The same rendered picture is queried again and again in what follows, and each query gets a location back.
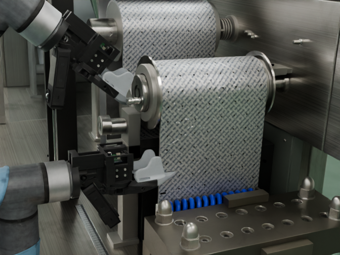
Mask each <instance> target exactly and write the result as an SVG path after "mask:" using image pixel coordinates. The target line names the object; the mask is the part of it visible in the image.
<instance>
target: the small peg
mask: <svg viewBox="0 0 340 255"><path fill-rule="evenodd" d="M140 103H141V98H140V97H134V98H133V97H130V98H126V104H127V105H130V104H131V105H132V104H140Z"/></svg>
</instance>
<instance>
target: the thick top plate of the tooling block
mask: <svg viewBox="0 0 340 255"><path fill-rule="evenodd" d="M298 193H299V190H298V191H293V192H287V193H281V194H275V195H269V198H268V201H266V202H260V203H255V204H249V205H243V206H238V207H232V208H227V207H226V206H225V205H224V204H223V203H222V204H216V205H210V206H204V207H199V208H193V209H187V210H181V211H175V212H173V219H174V223H173V224H172V225H170V226H160V225H157V224H156V223H155V218H156V215H153V216H147V217H144V244H145V246H146V247H147V249H148V250H149V252H150V253H151V255H261V248H263V247H268V246H273V245H278V244H282V243H287V242H292V241H296V240H301V239H306V238H307V239H309V240H310V241H311V242H312V243H313V250H312V255H330V254H334V253H339V252H340V221H335V220H331V219H329V218H328V217H327V216H326V214H327V212H328V207H329V205H330V204H331V200H330V199H329V198H327V197H326V196H324V195H323V194H321V193H319V192H318V191H316V190H315V194H314V195H315V199H313V200H305V199H301V198H299V197H298ZM189 222H193V223H195V224H196V226H197V228H198V234H199V243H200V249H199V250H196V251H185V250H183V249H181V248H180V242H181V237H182V233H183V229H184V226H185V225H186V224H187V223H189Z"/></svg>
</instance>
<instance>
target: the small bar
mask: <svg viewBox="0 0 340 255"><path fill-rule="evenodd" d="M268 198H269V193H267V192H266V191H265V190H263V189H260V190H254V191H248V192H242V193H236V194H230V195H224V197H223V204H224V205H225V206H226V207H227V208H232V207H238V206H243V205H249V204H255V203H260V202H266V201H268Z"/></svg>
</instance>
